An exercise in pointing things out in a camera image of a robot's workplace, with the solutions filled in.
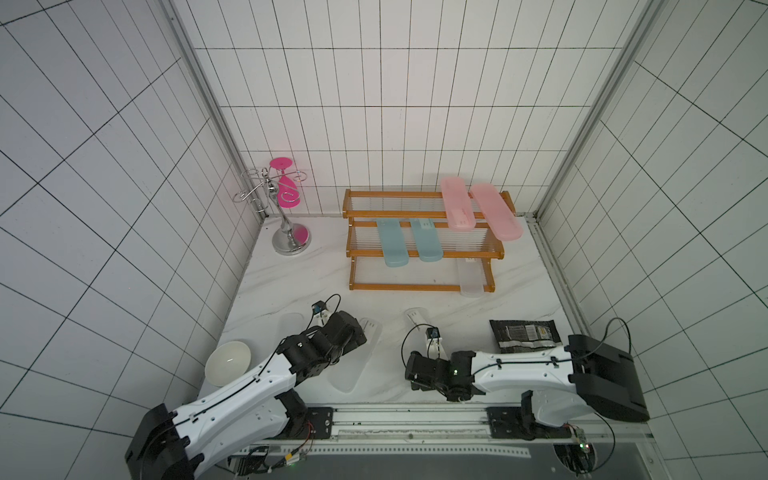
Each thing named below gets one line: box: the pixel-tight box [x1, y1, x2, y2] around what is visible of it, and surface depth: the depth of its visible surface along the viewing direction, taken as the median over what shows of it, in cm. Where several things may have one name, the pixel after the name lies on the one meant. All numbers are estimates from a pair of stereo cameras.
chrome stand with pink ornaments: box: [233, 157, 311, 256], surface depth 103 cm
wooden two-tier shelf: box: [342, 188, 505, 293], surface depth 97 cm
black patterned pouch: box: [489, 319, 563, 354], surface depth 89 cm
